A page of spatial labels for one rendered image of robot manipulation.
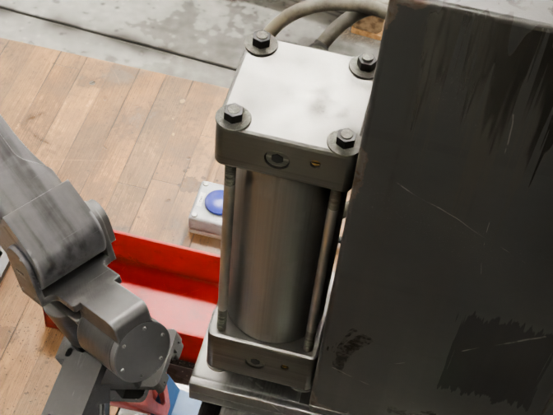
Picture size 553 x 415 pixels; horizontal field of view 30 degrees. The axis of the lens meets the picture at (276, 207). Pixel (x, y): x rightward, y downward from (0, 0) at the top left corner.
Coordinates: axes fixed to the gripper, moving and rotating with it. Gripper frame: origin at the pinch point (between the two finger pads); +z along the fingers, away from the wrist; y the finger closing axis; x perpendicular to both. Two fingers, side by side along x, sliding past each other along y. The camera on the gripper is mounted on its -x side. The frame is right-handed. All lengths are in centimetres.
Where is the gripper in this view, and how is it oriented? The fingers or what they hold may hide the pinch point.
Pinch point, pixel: (161, 407)
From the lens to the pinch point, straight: 107.7
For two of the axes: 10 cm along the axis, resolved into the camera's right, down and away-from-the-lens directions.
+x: 2.3, -7.5, 6.2
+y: 9.1, -0.6, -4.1
